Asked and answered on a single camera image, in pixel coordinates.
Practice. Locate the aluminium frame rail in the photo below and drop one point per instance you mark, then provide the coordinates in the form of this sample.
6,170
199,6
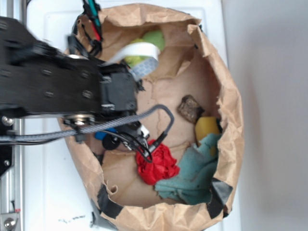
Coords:
12,182

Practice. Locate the green plush toy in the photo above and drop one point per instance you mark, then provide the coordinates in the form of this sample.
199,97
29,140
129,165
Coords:
154,37

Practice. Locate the black foam microphone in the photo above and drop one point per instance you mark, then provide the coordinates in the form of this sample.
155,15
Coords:
110,142

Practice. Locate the brown rough block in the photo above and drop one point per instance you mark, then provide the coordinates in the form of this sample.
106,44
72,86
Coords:
190,109

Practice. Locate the yellow plastic object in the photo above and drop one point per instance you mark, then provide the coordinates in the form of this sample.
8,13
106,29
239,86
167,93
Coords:
207,132

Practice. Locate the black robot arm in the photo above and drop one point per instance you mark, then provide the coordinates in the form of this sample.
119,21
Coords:
37,80

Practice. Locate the brown paper bag tray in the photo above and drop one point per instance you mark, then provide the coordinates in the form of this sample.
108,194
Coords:
188,65

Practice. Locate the blue rectangular block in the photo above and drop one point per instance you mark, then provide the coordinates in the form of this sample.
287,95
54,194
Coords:
99,135

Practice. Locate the teal terry cloth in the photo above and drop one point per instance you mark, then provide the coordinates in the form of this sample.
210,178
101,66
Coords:
192,184

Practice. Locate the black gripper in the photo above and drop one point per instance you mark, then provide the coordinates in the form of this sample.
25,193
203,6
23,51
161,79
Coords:
130,135

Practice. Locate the black metal bracket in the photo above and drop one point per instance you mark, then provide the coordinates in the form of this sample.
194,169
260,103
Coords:
6,149

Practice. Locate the silver corner bracket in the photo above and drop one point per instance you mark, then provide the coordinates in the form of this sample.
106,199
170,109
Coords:
10,221

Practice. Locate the red crumpled paper ball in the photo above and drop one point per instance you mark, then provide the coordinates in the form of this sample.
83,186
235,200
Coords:
162,167

